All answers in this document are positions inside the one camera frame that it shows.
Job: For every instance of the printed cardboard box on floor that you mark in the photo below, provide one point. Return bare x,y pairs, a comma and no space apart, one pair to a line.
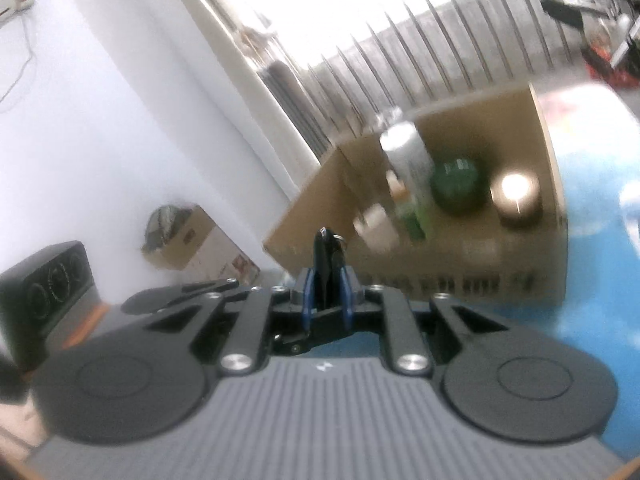
187,240

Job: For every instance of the folding wheelchair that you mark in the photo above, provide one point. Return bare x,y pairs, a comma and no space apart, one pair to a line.
610,37

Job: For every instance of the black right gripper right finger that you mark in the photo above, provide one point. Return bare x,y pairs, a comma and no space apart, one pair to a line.
413,339

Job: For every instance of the white cylindrical bottle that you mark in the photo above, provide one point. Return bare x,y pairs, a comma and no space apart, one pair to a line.
412,163

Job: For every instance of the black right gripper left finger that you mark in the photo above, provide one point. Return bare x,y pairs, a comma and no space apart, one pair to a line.
252,319

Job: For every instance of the gold lidded round tin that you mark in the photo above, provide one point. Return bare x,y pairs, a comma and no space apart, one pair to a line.
516,196

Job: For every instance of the brown cardboard box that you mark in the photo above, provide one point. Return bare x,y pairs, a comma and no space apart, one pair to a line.
479,257

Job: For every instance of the metal balcony railing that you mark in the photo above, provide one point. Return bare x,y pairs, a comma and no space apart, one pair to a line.
408,55

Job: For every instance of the black speaker box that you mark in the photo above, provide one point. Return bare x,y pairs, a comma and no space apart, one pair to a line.
44,299

